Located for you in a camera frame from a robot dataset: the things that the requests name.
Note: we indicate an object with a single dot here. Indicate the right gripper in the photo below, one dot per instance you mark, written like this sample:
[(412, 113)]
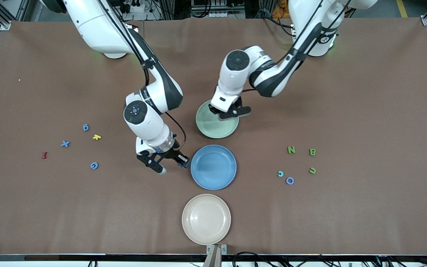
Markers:
[(171, 152)]

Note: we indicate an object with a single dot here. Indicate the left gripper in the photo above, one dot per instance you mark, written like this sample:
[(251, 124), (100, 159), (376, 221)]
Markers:
[(213, 109)]

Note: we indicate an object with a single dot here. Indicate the blue letter m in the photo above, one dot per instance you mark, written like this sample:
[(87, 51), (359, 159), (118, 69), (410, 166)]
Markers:
[(185, 166)]

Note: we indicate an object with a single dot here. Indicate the green letter N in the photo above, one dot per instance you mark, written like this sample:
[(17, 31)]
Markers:
[(291, 150)]

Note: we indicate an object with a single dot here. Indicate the blue letter e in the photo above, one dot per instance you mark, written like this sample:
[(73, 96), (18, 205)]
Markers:
[(92, 166)]

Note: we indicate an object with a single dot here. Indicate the green letter B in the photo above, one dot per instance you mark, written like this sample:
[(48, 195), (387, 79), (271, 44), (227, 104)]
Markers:
[(310, 152)]

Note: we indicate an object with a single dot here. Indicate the small curved green letter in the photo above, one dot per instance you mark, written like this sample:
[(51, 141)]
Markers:
[(314, 171)]

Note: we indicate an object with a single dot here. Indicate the blue letter x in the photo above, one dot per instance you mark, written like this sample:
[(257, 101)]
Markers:
[(65, 144)]

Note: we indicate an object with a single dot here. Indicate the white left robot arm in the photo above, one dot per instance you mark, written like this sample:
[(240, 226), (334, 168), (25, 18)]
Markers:
[(235, 78)]

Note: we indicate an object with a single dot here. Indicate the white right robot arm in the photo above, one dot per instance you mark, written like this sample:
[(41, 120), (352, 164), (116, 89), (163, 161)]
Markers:
[(98, 26)]

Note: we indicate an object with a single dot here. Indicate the green plate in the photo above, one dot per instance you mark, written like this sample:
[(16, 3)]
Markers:
[(213, 129)]

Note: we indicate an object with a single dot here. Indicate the blue plate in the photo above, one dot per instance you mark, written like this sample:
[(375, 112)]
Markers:
[(213, 167)]

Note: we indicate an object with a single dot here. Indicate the beige plate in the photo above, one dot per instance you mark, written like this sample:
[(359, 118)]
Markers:
[(206, 219)]

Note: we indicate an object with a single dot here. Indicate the yellow letter k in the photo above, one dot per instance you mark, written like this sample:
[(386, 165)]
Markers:
[(96, 137)]

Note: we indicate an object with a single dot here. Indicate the teal letter c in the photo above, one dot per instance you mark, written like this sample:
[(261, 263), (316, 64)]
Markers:
[(282, 173)]

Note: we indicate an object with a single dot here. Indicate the white power strip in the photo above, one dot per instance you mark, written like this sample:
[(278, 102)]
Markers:
[(136, 6), (219, 15)]

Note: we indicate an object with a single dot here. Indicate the blue letter O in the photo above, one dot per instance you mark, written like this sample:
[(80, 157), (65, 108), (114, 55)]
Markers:
[(287, 181)]

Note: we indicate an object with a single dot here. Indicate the pile of orange objects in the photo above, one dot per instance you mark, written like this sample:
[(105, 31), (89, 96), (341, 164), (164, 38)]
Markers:
[(278, 13)]

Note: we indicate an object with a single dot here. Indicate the table cover sheet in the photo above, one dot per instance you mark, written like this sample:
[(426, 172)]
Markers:
[(310, 222)]

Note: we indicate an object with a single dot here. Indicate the metal camera bracket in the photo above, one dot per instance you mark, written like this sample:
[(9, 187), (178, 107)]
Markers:
[(224, 249)]

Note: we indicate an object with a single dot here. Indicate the camera stand pole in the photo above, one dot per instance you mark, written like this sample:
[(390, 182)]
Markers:
[(212, 259)]

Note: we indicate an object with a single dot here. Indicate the metal table edge rail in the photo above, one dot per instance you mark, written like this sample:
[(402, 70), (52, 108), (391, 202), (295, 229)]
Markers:
[(310, 256)]

